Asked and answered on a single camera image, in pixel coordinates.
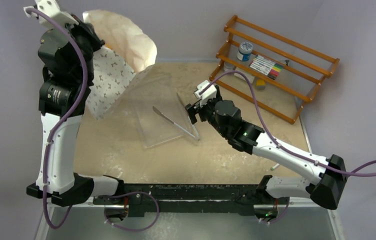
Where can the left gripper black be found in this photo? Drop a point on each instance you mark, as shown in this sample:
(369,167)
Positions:
(87,29)

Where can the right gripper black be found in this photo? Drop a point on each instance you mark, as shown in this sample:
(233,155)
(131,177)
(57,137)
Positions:
(192,112)

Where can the white patterned paper bag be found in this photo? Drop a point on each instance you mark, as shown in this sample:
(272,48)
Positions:
(125,59)

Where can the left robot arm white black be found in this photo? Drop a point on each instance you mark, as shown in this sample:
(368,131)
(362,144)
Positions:
(62,98)

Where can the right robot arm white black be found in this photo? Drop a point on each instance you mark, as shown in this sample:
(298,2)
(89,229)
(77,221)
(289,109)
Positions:
(319,177)

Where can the clear plastic tray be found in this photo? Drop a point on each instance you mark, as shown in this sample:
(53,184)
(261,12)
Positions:
(157,111)

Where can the yellow grey sponge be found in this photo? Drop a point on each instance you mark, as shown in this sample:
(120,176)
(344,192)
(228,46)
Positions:
(260,84)

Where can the white jar blue label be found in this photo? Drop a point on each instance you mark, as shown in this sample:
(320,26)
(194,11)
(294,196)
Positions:
(245,50)

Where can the pack of coloured markers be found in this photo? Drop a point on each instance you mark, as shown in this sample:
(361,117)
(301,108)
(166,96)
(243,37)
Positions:
(266,67)

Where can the green white marker pen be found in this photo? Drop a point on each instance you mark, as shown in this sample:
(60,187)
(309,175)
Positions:
(274,167)

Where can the orange wooden shelf rack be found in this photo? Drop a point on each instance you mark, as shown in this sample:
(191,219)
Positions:
(223,55)

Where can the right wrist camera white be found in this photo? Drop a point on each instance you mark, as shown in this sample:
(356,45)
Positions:
(204,92)

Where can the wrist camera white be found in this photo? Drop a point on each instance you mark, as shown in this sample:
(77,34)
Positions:
(53,10)
(204,92)

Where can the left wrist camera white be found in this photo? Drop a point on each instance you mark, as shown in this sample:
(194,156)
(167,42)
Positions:
(53,10)

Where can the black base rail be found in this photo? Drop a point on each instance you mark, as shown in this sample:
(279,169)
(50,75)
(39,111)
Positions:
(241,199)

